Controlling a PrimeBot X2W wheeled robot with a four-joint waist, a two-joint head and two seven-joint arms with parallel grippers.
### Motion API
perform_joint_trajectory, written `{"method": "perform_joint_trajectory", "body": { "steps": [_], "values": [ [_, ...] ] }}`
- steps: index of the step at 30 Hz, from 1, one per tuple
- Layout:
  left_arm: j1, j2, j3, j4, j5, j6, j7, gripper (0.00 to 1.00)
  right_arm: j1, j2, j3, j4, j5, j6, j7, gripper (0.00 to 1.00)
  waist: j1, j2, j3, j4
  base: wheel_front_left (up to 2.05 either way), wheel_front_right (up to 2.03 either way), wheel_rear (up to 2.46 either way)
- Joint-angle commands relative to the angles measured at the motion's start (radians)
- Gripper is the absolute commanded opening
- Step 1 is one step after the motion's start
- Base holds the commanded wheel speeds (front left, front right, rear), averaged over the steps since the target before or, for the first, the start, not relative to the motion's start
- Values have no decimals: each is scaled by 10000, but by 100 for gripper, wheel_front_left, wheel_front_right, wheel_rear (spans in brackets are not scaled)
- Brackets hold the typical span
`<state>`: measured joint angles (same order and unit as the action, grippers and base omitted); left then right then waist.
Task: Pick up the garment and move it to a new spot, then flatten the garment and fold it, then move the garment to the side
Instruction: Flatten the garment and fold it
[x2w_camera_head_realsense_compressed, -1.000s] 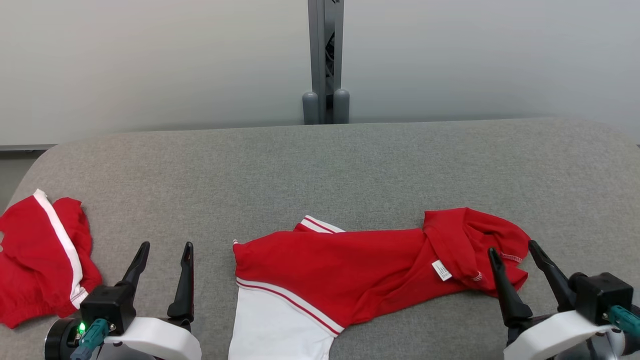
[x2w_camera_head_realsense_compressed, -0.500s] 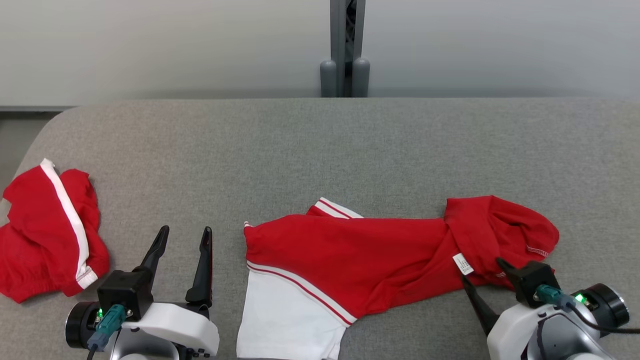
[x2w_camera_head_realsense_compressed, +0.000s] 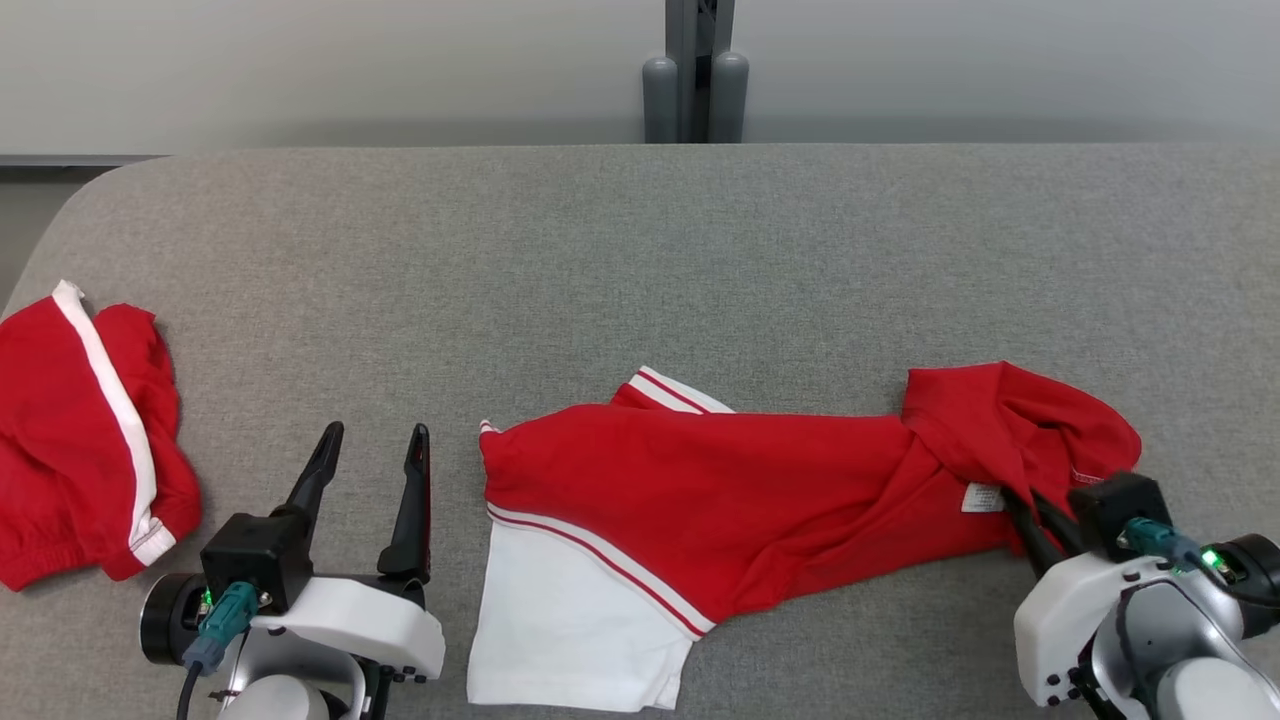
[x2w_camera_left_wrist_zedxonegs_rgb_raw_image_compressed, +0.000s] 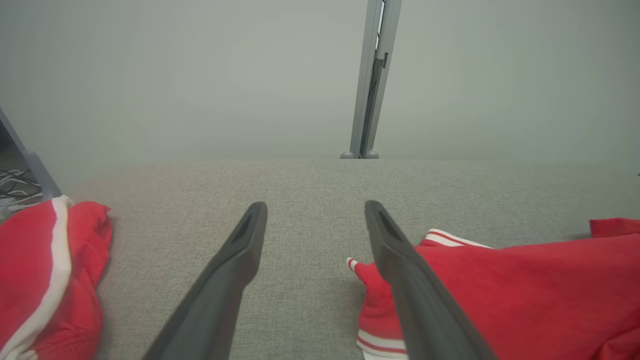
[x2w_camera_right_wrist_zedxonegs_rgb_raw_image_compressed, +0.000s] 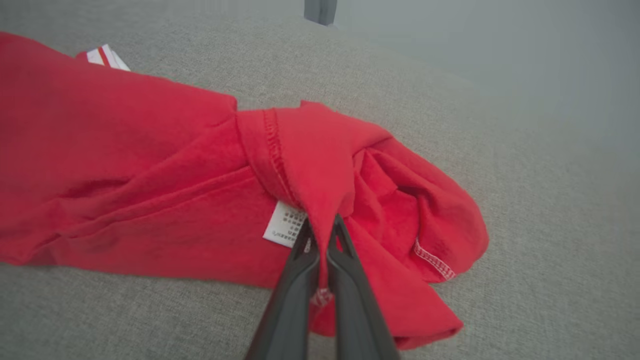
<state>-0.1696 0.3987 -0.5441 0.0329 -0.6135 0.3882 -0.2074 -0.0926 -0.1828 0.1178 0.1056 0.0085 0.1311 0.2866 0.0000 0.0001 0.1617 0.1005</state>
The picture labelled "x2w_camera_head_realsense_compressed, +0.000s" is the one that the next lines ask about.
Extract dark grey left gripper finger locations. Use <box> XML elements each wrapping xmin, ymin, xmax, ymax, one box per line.
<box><xmin>270</xmin><ymin>421</ymin><xmax>345</xmax><ymax>523</ymax></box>
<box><xmin>377</xmin><ymin>423</ymin><xmax>432</xmax><ymax>584</ymax></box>

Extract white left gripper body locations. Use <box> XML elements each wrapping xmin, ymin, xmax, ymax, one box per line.
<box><xmin>250</xmin><ymin>572</ymin><xmax>447</xmax><ymax>683</ymax></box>

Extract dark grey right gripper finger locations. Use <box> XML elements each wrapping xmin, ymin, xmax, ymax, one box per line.
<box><xmin>1035</xmin><ymin>494</ymin><xmax>1087</xmax><ymax>560</ymax></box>
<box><xmin>1003</xmin><ymin>487</ymin><xmax>1062</xmax><ymax>580</ymax></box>

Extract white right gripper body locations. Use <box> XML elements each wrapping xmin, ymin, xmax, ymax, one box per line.
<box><xmin>1013</xmin><ymin>553</ymin><xmax>1141</xmax><ymax>708</ymax></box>

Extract red and white striped shirt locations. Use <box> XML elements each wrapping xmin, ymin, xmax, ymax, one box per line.
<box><xmin>465</xmin><ymin>361</ymin><xmax>1144</xmax><ymax>714</ymax></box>

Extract red shorts with white stripe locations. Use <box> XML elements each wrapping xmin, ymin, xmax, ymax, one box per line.
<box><xmin>0</xmin><ymin>279</ymin><xmax>204</xmax><ymax>593</ymax></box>

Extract grey fabric covered table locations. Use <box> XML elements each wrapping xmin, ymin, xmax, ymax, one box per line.
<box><xmin>0</xmin><ymin>143</ymin><xmax>1280</xmax><ymax>720</ymax></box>

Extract teal plug black cable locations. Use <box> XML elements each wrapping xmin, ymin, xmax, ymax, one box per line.
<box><xmin>1118</xmin><ymin>517</ymin><xmax>1206</xmax><ymax>574</ymax></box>
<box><xmin>175</xmin><ymin>582</ymin><xmax>263</xmax><ymax>720</ymax></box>

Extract grey double partition post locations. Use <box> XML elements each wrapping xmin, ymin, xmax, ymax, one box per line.
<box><xmin>642</xmin><ymin>0</ymin><xmax>751</xmax><ymax>145</ymax></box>

